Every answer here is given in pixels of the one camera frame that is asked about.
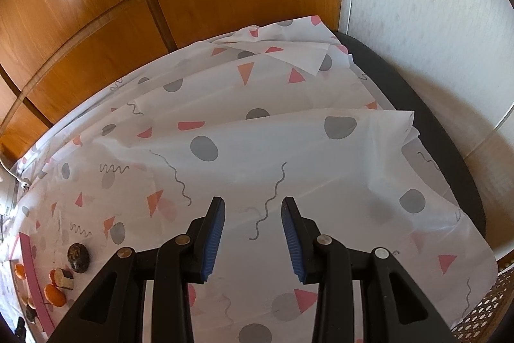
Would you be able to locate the dark brown passion fruit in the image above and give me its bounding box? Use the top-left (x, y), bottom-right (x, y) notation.
top-left (67, 243), bottom-right (90, 273)

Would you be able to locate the orange tangerine near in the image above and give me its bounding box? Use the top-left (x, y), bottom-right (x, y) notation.
top-left (44, 283), bottom-right (67, 307)

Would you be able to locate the orange tangerine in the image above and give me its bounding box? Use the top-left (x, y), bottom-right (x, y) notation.
top-left (14, 263), bottom-right (26, 280)
top-left (44, 283), bottom-right (67, 307)

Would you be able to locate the small red orange fruit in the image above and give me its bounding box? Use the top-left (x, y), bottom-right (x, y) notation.
top-left (49, 269), bottom-right (57, 286)

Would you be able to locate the orange tangerine far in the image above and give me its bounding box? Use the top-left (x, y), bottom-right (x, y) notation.
top-left (14, 263), bottom-right (26, 280)

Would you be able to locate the pink rimmed cardboard tray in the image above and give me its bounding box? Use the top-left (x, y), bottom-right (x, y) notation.
top-left (9, 232), bottom-right (55, 338)

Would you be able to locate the white patterned tablecloth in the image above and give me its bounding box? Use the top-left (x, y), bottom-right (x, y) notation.
top-left (1, 16), bottom-right (498, 342)

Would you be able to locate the white kettle power cord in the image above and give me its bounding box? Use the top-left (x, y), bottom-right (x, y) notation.
top-left (0, 153), bottom-right (31, 191)

